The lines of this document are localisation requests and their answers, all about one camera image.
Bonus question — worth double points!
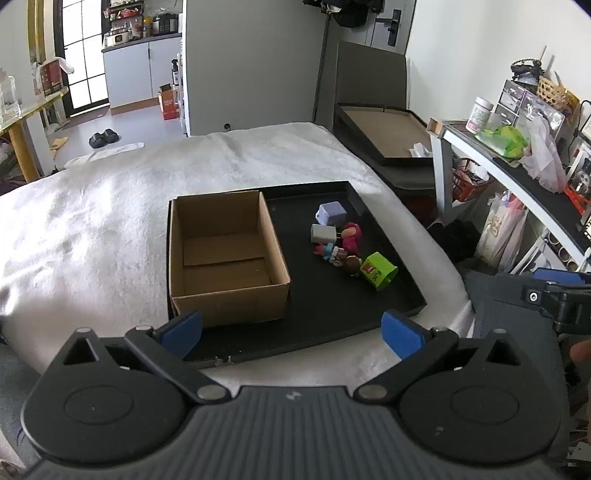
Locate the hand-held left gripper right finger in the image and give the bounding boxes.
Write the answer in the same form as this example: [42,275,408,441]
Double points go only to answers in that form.
[355,310,525,405]

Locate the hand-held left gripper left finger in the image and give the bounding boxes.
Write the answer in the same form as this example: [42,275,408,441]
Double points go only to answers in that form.
[60,310,234,406]

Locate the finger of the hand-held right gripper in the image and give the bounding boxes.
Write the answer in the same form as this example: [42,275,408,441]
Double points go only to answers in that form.
[522,267,591,335]

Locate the green toy cube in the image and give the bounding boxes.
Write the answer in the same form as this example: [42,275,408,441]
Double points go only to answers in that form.
[360,251,399,292]

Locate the brown cardboard box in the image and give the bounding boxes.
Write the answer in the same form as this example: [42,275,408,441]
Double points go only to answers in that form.
[168,189,293,328]

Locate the black tray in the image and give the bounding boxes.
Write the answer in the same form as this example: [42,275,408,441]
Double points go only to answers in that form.
[166,181,428,363]

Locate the brown toy figure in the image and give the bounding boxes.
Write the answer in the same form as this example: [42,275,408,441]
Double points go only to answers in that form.
[333,251,363,277]

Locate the blue figure with beer mug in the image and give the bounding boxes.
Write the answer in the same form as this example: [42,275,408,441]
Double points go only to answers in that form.
[315,242,345,265]

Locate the pink toy figure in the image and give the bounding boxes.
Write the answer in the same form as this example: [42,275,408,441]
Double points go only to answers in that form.
[341,222,363,254]

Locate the grey toy cuboid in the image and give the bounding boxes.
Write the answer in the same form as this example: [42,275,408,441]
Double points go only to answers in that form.
[310,224,340,244]

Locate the purple toy cube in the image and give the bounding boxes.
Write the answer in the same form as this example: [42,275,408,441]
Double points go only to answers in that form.
[316,202,347,223]

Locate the white tote bag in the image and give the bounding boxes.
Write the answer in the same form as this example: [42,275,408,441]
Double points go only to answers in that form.
[475,191,529,273]

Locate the black bag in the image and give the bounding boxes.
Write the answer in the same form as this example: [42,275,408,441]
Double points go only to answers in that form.
[429,219,481,264]

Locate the white shelf desk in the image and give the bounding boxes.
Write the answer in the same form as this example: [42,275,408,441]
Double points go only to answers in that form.
[427,117,591,273]

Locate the translucent plastic bag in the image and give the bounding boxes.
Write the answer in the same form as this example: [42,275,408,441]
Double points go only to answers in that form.
[519,115,568,192]

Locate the red basket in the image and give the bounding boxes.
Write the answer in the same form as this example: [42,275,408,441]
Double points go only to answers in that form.
[451,159,495,202]

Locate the green plastic bag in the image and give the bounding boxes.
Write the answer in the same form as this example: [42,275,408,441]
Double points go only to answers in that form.
[475,124,531,160]

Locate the black-framed brown board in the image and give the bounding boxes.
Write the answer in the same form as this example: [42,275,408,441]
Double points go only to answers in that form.
[333,104,437,168]

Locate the white jar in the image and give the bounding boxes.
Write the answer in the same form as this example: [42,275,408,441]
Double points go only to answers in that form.
[466,97,494,134]

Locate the clear drawer organizer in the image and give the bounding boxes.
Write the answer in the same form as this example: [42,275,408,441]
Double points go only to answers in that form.
[494,79,566,130]

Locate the wicker basket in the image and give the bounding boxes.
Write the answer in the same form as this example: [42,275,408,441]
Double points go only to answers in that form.
[538,76,580,112]

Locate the pair of black shoes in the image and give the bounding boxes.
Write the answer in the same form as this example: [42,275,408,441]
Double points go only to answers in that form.
[89,130,121,148]

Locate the red cardboard box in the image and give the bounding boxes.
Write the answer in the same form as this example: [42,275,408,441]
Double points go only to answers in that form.
[158,83,180,121]

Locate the yellow wooden table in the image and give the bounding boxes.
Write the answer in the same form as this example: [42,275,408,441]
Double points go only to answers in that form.
[0,88,70,183]

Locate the white kitchen cabinet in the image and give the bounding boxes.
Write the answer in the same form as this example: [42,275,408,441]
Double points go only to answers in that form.
[102,34,183,109]

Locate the grey upholstered panel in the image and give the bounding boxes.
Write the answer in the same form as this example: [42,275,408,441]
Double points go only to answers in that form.
[333,41,409,112]

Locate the dark red box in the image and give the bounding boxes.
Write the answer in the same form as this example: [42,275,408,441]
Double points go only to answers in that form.
[39,58,65,97]

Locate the glass jar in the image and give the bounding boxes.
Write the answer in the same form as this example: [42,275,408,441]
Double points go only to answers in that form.
[0,74,21,118]

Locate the glass door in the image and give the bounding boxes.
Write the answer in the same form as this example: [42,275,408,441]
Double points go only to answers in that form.
[53,0,112,116]

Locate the black hanging clothes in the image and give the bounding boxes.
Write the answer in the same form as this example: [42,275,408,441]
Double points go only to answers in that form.
[302,0,386,27]

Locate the black door handle lock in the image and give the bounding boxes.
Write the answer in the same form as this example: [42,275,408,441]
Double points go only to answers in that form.
[374,8,402,46]

